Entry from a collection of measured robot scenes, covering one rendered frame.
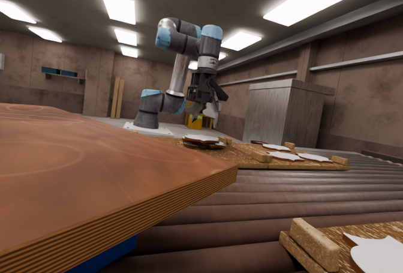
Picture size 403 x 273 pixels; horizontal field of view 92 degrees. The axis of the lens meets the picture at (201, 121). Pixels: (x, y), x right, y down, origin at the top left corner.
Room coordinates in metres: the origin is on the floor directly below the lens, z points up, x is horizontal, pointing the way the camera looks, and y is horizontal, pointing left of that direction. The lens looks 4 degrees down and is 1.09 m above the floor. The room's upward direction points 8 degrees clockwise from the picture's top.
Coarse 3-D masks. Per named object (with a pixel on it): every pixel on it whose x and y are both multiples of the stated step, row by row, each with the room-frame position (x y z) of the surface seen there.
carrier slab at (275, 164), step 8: (232, 144) 0.91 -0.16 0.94; (240, 144) 0.94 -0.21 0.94; (248, 144) 0.98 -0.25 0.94; (256, 144) 1.01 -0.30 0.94; (248, 152) 0.76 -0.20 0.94; (288, 152) 0.89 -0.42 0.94; (296, 152) 0.93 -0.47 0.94; (304, 152) 0.96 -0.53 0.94; (272, 160) 0.68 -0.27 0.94; (280, 160) 0.70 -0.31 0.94; (272, 168) 0.63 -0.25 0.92; (280, 168) 0.64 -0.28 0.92; (288, 168) 0.65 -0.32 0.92; (296, 168) 0.67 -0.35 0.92; (304, 168) 0.68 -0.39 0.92; (312, 168) 0.70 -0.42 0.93; (320, 168) 0.71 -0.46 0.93; (328, 168) 0.73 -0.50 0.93; (336, 168) 0.75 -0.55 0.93; (344, 168) 0.76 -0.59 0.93
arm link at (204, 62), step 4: (200, 56) 0.69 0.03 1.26; (204, 56) 0.68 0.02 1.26; (208, 56) 0.68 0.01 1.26; (200, 60) 0.69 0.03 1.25; (204, 60) 0.68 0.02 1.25; (208, 60) 0.68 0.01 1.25; (212, 60) 0.69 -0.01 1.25; (216, 60) 0.70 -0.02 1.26; (200, 64) 0.69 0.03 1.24; (204, 64) 0.68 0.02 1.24; (208, 64) 0.68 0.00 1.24; (212, 64) 0.69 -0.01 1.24; (216, 64) 0.70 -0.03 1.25; (200, 68) 0.70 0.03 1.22; (204, 68) 0.69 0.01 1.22; (208, 68) 0.69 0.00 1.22; (212, 68) 0.69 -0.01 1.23; (216, 68) 0.70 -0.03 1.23
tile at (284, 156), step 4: (268, 152) 0.78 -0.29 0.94; (272, 152) 0.78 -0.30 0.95; (276, 152) 0.79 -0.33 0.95; (280, 152) 0.81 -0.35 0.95; (272, 156) 0.73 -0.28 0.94; (276, 156) 0.72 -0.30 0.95; (280, 156) 0.73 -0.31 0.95; (284, 156) 0.74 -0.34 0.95; (288, 156) 0.75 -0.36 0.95; (292, 156) 0.76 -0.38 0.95; (296, 156) 0.78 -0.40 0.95; (284, 160) 0.71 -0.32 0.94; (288, 160) 0.71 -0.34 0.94; (292, 160) 0.70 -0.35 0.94; (296, 160) 0.72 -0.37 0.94; (300, 160) 0.73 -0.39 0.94; (304, 160) 0.73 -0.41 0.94
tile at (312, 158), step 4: (300, 156) 0.79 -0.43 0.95; (304, 156) 0.80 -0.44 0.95; (308, 156) 0.81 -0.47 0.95; (312, 156) 0.83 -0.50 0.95; (316, 156) 0.84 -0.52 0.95; (320, 156) 0.86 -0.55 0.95; (308, 160) 0.77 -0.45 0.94; (312, 160) 0.77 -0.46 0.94; (316, 160) 0.77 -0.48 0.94; (320, 160) 0.76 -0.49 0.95; (324, 160) 0.77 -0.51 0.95; (328, 160) 0.78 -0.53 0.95
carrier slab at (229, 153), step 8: (176, 144) 0.73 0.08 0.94; (224, 144) 0.88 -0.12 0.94; (208, 152) 0.67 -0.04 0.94; (216, 152) 0.68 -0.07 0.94; (224, 152) 0.70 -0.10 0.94; (232, 152) 0.72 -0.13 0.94; (240, 152) 0.74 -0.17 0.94; (232, 160) 0.60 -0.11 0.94; (240, 160) 0.62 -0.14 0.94; (248, 160) 0.63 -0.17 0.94; (256, 160) 0.65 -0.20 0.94; (256, 168) 0.61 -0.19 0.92; (264, 168) 0.62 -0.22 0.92
